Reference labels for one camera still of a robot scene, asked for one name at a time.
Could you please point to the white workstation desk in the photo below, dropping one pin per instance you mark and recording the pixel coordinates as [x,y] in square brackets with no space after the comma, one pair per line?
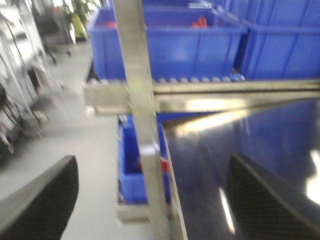
[23,72]

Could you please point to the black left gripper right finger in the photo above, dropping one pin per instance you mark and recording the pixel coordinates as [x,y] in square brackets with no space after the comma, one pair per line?
[267,208]

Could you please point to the small blue bin below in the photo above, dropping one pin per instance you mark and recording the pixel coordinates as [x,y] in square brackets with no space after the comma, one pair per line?
[131,178]

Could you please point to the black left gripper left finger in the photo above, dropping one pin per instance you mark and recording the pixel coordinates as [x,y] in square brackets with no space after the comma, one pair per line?
[41,209]

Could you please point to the red mesh bag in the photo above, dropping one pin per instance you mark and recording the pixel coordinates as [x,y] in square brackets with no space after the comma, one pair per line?
[200,23]

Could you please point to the roller conveyor track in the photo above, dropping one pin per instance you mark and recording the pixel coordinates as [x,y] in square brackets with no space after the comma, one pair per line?
[183,80]

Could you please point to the stainless steel rack frame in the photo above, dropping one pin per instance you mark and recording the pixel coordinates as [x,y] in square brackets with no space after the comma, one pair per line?
[187,132]

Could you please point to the large blue plastic bin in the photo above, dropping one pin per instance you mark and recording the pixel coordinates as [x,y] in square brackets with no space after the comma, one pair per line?
[176,50]

